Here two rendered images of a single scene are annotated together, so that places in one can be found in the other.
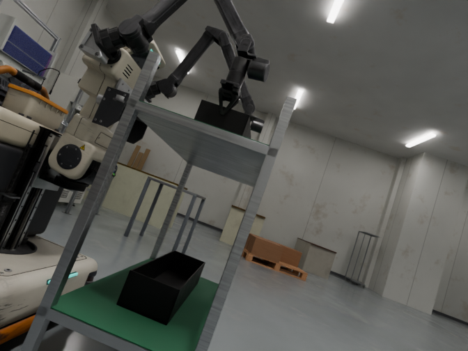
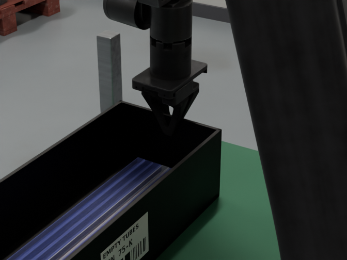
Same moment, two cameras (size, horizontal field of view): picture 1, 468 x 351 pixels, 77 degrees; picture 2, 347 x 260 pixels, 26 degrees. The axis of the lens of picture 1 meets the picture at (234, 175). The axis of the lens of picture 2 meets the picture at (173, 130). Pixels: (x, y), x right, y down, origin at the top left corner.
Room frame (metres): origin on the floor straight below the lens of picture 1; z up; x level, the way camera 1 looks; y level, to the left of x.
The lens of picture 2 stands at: (1.81, 0.51, 1.56)
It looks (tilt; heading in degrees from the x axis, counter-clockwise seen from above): 29 degrees down; 205
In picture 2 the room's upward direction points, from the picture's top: straight up
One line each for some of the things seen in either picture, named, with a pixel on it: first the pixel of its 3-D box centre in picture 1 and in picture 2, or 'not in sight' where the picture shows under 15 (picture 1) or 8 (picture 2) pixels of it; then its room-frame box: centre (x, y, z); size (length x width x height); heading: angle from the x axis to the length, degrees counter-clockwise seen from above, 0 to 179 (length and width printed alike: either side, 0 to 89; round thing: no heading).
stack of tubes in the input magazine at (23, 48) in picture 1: (25, 51); not in sight; (2.88, 2.41, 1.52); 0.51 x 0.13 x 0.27; 175
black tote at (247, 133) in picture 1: (227, 144); (42, 250); (1.23, 0.07, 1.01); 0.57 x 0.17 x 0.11; 173
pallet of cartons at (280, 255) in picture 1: (273, 254); not in sight; (6.05, -1.32, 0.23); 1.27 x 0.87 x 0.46; 96
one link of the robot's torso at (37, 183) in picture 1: (79, 170); not in sight; (1.36, 0.67, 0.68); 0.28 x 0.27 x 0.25; 173
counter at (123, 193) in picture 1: (118, 186); not in sight; (6.03, 2.12, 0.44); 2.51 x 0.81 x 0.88; 84
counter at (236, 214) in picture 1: (243, 227); not in sight; (8.42, -0.76, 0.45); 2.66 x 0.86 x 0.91; 175
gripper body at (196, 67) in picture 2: (233, 83); (170, 59); (0.95, 0.11, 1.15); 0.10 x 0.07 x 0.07; 173
